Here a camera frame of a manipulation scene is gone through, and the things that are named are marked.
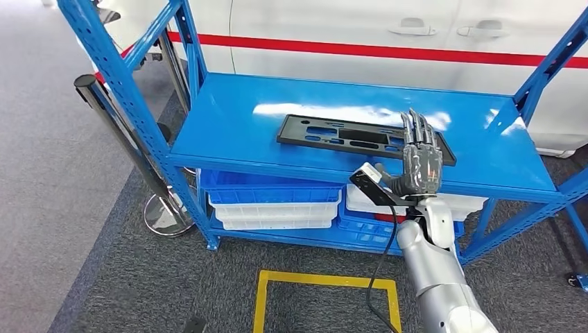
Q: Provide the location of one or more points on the black plastic frame part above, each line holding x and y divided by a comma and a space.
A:
340, 135

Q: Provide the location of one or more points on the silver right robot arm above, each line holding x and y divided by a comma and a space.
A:
436, 266

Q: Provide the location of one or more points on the black robot base tip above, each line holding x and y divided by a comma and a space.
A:
195, 325

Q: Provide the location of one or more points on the blue metal shelf rack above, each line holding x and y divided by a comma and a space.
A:
275, 133

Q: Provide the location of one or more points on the blue plastic bin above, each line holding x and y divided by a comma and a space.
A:
363, 230
266, 184

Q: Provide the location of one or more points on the red object in bin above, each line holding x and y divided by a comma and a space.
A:
388, 219

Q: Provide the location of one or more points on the yellow floor tape square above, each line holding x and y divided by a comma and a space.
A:
321, 279

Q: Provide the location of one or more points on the white car with red stripe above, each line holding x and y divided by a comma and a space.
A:
344, 23

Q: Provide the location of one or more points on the red barrier belt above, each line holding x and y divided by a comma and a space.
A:
128, 50

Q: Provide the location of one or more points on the black stanchion post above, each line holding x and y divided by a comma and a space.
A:
165, 132

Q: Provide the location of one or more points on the chrome stanchion post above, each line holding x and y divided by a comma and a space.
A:
119, 138
174, 73

